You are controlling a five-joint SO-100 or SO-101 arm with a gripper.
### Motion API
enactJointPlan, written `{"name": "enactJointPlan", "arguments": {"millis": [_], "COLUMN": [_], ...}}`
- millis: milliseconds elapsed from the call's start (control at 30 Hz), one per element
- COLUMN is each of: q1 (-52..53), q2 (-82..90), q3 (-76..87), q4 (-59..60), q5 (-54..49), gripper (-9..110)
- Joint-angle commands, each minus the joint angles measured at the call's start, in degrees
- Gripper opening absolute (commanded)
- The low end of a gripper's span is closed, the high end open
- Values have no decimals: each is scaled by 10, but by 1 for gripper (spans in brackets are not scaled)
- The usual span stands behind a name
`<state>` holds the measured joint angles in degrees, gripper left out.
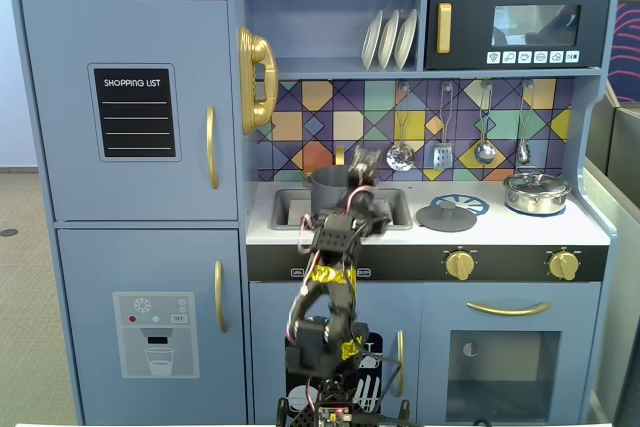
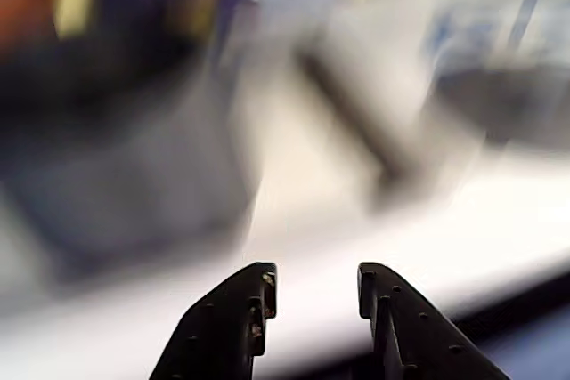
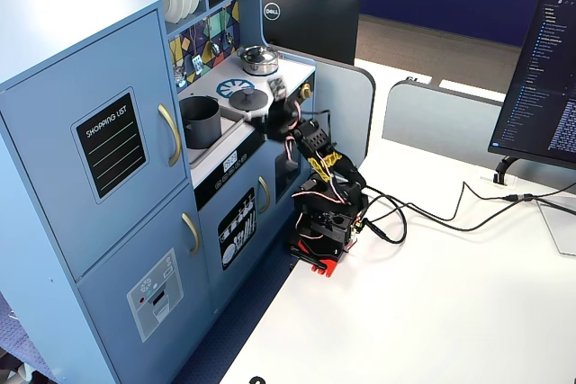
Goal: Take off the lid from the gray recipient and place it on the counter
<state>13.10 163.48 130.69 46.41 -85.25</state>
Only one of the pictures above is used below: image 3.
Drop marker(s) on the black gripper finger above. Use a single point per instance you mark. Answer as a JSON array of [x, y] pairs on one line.
[[265, 115], [263, 128]]

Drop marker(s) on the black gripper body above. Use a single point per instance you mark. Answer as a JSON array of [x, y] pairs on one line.
[[275, 120]]

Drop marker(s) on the gray pot lid with knob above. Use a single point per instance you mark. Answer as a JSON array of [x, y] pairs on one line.
[[245, 101]]

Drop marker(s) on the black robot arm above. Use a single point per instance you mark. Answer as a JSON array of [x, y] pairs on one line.
[[342, 177]]

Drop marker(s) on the shiny steel pot lid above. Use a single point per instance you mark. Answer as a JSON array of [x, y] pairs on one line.
[[256, 53]]

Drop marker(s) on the gray toy sink basin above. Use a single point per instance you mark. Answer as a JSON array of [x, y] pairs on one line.
[[229, 125]]

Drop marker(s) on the gold stove knob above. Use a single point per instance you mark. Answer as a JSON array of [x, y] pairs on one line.
[[306, 91]]

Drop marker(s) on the shiny steel toy pot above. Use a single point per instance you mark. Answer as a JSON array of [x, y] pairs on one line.
[[258, 69]]

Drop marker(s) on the gray toy cooking pot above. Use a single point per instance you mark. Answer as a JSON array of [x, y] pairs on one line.
[[202, 130]]

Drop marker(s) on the gray desk divider panel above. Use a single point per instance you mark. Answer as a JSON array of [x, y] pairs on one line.
[[346, 109], [427, 118]]

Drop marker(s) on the metal toy ladle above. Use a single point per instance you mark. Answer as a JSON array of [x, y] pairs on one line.
[[215, 48]]

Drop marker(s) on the metal slotted spatula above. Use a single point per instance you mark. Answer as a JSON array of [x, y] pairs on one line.
[[197, 65]]

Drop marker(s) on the small metal spoon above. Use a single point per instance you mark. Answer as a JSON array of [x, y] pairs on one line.
[[229, 38]]

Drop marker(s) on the metal slotted skimmer spoon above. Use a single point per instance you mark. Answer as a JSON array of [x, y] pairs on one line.
[[181, 80]]

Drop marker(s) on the black Dell monitor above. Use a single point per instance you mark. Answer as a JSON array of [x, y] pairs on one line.
[[315, 29]]

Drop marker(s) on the blue dishwasher door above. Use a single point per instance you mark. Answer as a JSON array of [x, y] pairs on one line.
[[211, 231]]

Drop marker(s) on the red table clamp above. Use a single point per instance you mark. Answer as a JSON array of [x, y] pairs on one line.
[[328, 267]]

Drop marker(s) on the black shopping list chalkboard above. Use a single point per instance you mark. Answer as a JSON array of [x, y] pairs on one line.
[[110, 145]]

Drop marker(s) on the blue fridge door with chalkboard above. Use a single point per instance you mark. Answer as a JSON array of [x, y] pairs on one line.
[[45, 177]]

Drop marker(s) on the blue toy play kitchen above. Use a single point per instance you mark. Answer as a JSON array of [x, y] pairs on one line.
[[67, 6]]

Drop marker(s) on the blue fridge door with dispenser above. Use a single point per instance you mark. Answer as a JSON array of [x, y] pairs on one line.
[[112, 334]]

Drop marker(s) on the monitor showing code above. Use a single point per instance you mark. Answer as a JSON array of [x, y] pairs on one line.
[[540, 87]]

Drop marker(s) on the gray flat plate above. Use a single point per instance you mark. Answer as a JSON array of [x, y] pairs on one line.
[[562, 226]]

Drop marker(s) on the black monitor mount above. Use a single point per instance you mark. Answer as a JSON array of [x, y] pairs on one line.
[[501, 172]]

